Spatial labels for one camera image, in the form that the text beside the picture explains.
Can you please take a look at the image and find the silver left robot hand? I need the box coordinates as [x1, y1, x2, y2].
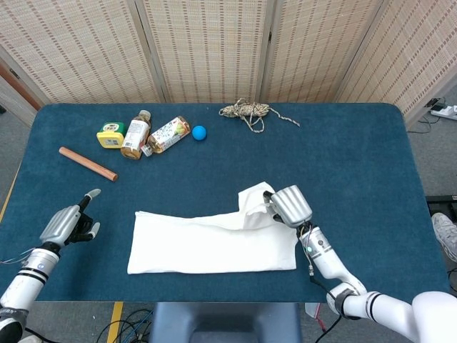
[39, 188, 102, 249]

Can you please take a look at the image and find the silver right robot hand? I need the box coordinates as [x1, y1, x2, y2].
[263, 184, 313, 229]

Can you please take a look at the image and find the white T-shirt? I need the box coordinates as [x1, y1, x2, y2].
[126, 181, 298, 275]

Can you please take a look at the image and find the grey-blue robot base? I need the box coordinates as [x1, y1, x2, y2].
[149, 302, 303, 343]

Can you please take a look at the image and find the wooden rolling pin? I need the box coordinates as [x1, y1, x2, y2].
[59, 146, 119, 183]

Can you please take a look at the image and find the blue carpet table cover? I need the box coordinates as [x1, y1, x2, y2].
[0, 102, 451, 304]

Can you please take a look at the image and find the tea bottle with white label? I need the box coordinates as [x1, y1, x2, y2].
[120, 109, 152, 161]

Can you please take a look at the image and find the tea bottle with fruit label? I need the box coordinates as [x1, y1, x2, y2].
[141, 115, 191, 158]

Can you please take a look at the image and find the black table foot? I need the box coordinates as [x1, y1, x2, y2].
[426, 194, 457, 219]

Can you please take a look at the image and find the woven bamboo folding screen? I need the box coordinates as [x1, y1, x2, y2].
[0, 0, 457, 126]

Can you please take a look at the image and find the white power strip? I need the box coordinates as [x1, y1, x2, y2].
[430, 104, 457, 121]

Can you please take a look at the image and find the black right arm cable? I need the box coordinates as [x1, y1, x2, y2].
[305, 257, 344, 343]

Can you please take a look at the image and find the beige speckled rope bundle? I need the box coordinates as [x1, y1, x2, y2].
[218, 97, 301, 134]

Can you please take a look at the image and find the floor cable tangle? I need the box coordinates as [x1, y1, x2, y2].
[96, 309, 154, 343]

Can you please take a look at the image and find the brown door frame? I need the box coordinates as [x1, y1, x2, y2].
[0, 59, 44, 111]

